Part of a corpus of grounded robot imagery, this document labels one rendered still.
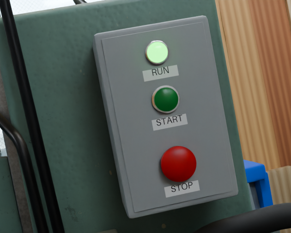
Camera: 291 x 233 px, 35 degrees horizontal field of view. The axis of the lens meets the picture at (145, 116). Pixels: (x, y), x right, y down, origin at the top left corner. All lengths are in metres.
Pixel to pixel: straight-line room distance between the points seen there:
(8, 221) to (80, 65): 0.18
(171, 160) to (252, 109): 1.55
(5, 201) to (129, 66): 0.20
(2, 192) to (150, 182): 0.17
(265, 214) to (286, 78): 1.62
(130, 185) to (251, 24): 1.63
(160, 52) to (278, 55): 1.67
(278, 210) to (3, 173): 0.27
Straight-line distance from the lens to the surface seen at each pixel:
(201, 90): 0.40
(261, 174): 1.36
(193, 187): 0.40
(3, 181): 0.50
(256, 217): 0.44
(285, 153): 2.02
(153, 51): 0.38
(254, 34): 1.97
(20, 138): 0.43
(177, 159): 0.38
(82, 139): 0.45
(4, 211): 0.50
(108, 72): 0.38
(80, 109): 0.44
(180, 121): 0.39
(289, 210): 0.45
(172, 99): 0.38
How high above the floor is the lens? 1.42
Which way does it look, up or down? 3 degrees down
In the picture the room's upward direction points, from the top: 11 degrees counter-clockwise
